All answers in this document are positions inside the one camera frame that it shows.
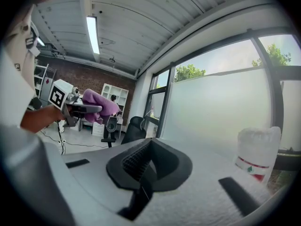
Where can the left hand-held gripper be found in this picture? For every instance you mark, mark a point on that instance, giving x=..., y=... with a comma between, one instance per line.
x=57, y=95

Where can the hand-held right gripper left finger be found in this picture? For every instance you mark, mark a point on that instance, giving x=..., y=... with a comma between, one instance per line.
x=98, y=185

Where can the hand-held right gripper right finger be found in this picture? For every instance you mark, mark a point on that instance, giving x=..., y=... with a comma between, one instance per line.
x=200, y=196

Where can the purple cloth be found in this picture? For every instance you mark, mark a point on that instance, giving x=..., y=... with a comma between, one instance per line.
x=101, y=102

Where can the person's left forearm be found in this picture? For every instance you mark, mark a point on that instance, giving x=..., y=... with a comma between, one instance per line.
x=37, y=119

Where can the person's left hand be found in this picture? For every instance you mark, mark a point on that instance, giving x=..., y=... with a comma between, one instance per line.
x=58, y=114

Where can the white drawer cabinet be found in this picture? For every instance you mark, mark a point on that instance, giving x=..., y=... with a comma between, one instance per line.
x=97, y=128

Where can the grey shell swivel chair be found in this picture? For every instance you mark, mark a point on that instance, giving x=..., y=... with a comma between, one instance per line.
x=110, y=126

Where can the white arched shelf cabinet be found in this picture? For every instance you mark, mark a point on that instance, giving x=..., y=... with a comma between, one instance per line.
x=120, y=95

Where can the black high-back office chair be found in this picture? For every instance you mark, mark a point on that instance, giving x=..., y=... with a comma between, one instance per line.
x=135, y=131

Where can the white open shelf unit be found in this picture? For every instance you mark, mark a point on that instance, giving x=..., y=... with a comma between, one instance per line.
x=43, y=83

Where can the long ceiling light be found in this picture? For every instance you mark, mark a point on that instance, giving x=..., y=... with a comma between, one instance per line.
x=92, y=34

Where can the person's beige shirt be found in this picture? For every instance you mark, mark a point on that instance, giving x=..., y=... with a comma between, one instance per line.
x=14, y=79

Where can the green tree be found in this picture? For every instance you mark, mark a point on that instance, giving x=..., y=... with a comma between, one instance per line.
x=188, y=73
x=275, y=55

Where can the black window frame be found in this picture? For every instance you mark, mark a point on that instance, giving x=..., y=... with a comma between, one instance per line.
x=289, y=73

